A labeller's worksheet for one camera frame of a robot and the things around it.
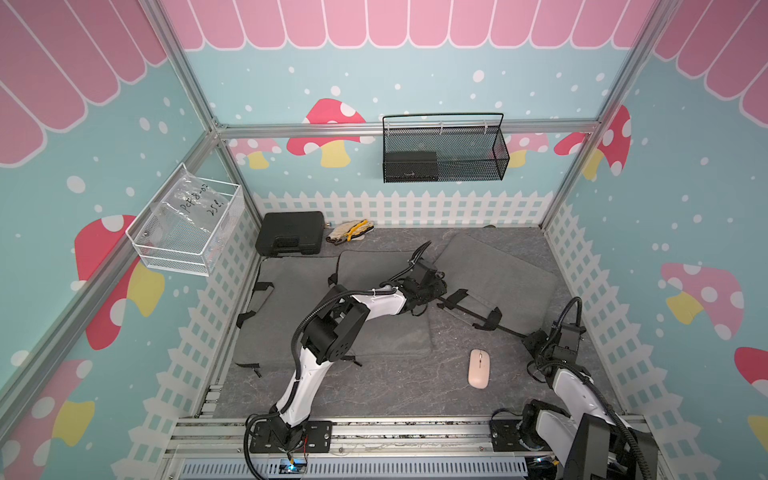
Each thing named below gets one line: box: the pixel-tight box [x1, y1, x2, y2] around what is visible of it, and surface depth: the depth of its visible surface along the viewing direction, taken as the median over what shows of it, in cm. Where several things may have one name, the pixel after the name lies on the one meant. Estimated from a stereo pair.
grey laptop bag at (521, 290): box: [432, 233, 558, 337], surface depth 102 cm
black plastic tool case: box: [255, 211, 325, 256], surface depth 115 cm
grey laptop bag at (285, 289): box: [233, 256, 340, 365], surface depth 102 cm
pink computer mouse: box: [468, 348, 491, 390], surface depth 85 cm
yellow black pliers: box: [345, 219, 374, 242], surface depth 122 cm
